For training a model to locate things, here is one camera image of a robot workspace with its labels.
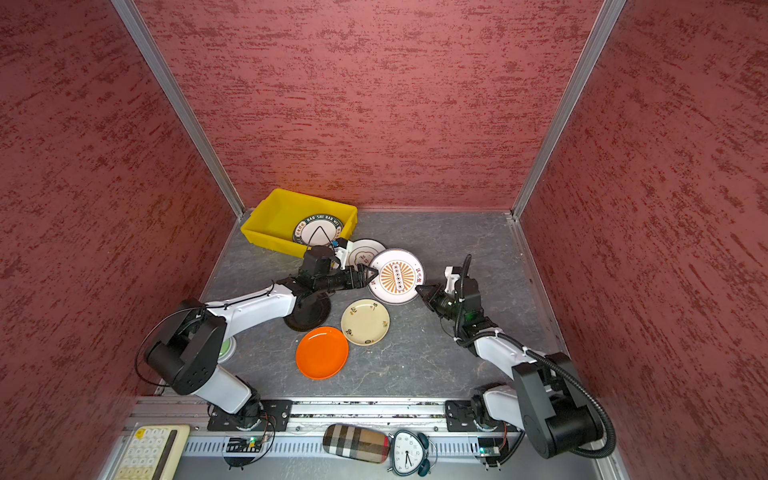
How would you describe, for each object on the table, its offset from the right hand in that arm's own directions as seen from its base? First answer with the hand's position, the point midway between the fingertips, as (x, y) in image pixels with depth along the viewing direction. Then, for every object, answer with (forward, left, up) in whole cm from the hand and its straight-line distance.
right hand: (411, 293), depth 85 cm
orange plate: (-13, +26, -10) cm, 31 cm away
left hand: (+4, +12, +2) cm, 13 cm away
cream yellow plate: (-4, +14, -10) cm, 18 cm away
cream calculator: (-35, +62, -8) cm, 72 cm away
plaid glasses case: (-35, +15, -7) cm, 39 cm away
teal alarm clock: (-38, +2, -7) cm, 38 cm away
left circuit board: (-34, +43, -12) cm, 56 cm away
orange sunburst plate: (+7, +3, +1) cm, 7 cm away
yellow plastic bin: (+38, +52, -6) cm, 64 cm away
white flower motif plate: (+23, +16, -9) cm, 29 cm away
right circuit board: (-37, -17, -12) cm, 42 cm away
